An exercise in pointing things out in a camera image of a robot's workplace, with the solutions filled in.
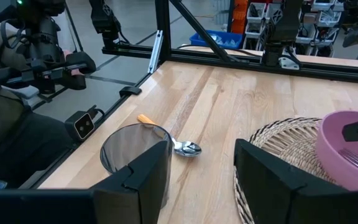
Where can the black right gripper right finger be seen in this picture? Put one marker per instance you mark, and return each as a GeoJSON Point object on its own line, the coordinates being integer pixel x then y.
{"type": "Point", "coordinates": [266, 186]}

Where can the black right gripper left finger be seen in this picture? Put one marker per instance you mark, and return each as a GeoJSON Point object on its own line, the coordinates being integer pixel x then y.
{"type": "Point", "coordinates": [145, 186]}

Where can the pink plastic bowl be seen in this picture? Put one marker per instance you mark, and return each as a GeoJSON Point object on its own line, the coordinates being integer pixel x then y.
{"type": "Point", "coordinates": [331, 161]}

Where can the dark smoky glass cup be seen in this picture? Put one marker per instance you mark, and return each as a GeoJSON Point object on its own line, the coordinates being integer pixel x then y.
{"type": "Point", "coordinates": [126, 146]}

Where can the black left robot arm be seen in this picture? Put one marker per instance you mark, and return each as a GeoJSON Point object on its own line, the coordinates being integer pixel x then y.
{"type": "Point", "coordinates": [283, 28]}

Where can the round woven straw placemat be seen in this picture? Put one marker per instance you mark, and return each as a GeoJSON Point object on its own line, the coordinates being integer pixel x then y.
{"type": "Point", "coordinates": [291, 140]}

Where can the blue plastic bin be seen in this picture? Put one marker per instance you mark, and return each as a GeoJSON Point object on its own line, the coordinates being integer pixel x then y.
{"type": "Point", "coordinates": [204, 39]}

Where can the orange bin stack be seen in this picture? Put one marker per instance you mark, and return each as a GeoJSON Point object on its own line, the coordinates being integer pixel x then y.
{"type": "Point", "coordinates": [239, 15]}

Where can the small black table-level camera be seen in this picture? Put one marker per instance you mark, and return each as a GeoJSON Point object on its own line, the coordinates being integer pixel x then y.
{"type": "Point", "coordinates": [81, 126]}

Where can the black frame clip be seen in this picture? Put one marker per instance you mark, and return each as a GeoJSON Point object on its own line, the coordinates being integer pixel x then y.
{"type": "Point", "coordinates": [130, 91]}

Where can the silver metal frame bracket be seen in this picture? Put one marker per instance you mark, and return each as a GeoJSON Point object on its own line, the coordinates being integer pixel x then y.
{"type": "Point", "coordinates": [155, 49]}

